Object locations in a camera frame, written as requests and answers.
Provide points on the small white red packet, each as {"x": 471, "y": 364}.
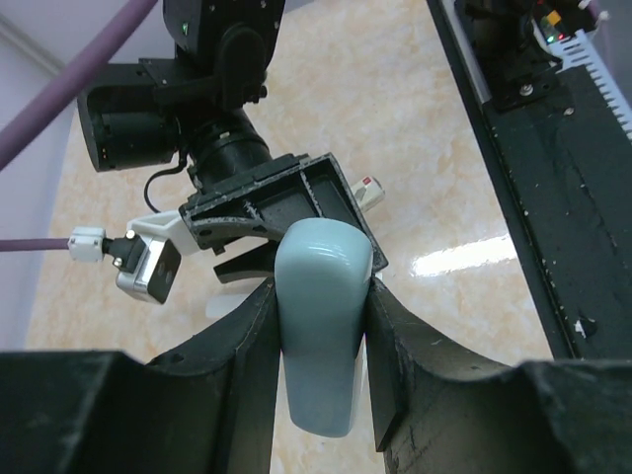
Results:
{"x": 368, "y": 193}

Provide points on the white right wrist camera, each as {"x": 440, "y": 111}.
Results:
{"x": 167, "y": 240}

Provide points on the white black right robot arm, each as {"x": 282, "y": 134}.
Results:
{"x": 186, "y": 113}

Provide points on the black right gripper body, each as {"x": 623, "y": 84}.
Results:
{"x": 259, "y": 196}

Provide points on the light blue stapler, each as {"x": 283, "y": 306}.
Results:
{"x": 322, "y": 273}

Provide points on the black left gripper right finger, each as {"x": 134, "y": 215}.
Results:
{"x": 438, "y": 407}

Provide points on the grey slotted cable duct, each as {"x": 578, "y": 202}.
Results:
{"x": 597, "y": 37}

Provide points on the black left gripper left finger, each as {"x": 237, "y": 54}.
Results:
{"x": 206, "y": 406}

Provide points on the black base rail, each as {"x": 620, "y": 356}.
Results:
{"x": 560, "y": 165}

